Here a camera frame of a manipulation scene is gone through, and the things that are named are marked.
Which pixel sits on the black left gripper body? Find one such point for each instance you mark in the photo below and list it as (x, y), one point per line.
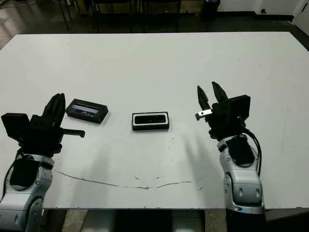
(43, 140)

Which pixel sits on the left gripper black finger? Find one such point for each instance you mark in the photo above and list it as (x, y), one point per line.
(51, 110)
(61, 110)

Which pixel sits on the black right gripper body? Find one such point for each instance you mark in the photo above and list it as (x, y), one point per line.
(222, 123)

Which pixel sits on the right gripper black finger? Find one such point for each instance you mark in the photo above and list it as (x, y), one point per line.
(203, 102)
(219, 95)

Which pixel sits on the black printed box lid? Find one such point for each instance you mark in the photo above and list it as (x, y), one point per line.
(87, 112)

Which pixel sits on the slim black camera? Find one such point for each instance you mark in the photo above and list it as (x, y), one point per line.
(150, 119)

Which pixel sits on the black box with white insert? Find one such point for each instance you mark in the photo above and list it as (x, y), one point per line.
(149, 128)

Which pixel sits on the black waste bin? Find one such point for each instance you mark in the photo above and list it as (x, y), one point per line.
(210, 10)

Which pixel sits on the dark robot torso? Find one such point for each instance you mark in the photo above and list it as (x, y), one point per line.
(144, 222)

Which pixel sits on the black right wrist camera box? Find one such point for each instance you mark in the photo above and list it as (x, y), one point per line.
(240, 107)

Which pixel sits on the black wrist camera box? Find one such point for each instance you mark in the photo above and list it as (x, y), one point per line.
(14, 125)
(240, 107)

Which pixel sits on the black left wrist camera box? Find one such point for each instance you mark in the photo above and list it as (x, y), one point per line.
(14, 125)

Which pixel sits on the small black round wall fitting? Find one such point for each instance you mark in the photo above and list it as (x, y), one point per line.
(264, 10)

